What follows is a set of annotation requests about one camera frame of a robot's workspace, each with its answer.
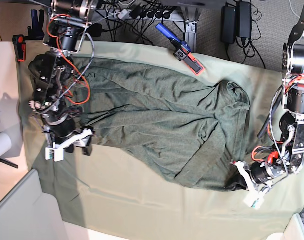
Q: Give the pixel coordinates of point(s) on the black power adapter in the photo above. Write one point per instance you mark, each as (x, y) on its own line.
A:
(228, 25)
(244, 19)

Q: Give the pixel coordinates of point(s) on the white bin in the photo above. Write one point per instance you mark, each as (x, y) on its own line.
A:
(27, 213)

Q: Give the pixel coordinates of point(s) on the blue orange bar clamp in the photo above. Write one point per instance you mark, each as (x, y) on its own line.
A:
(182, 50)

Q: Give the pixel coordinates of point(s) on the aluminium frame post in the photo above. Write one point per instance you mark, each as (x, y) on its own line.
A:
(191, 17)

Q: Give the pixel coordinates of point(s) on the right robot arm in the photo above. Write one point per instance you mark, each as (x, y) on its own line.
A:
(55, 74)

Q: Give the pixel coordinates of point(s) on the black flat power brick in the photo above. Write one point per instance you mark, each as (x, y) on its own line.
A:
(95, 30)

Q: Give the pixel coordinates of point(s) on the black stick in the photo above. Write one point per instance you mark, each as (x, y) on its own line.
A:
(8, 163)

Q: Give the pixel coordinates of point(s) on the right black power adapter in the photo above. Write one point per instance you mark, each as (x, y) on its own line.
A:
(244, 19)

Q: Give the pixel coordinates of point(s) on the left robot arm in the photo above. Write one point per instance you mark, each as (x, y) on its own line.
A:
(284, 125)

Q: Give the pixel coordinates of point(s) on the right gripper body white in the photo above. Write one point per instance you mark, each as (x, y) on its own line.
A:
(55, 151)

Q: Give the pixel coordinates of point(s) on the left black power adapter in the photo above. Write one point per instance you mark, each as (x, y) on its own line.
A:
(228, 25)

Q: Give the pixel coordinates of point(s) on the white cylindrical cup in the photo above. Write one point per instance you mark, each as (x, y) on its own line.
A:
(5, 143)

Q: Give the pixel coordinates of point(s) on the green T-shirt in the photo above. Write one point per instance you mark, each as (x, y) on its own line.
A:
(186, 131)

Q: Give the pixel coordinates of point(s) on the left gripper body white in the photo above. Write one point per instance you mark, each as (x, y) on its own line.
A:
(255, 196)

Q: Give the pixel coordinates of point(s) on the white power strip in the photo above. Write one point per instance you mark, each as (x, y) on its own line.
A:
(153, 14)

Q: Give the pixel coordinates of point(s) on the light green table cloth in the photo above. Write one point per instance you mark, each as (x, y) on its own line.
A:
(114, 193)

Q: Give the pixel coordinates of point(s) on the blue spring clamp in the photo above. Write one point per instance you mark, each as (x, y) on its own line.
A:
(35, 32)

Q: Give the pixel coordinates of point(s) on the orange black corner clamp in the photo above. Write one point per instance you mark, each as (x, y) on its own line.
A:
(19, 47)

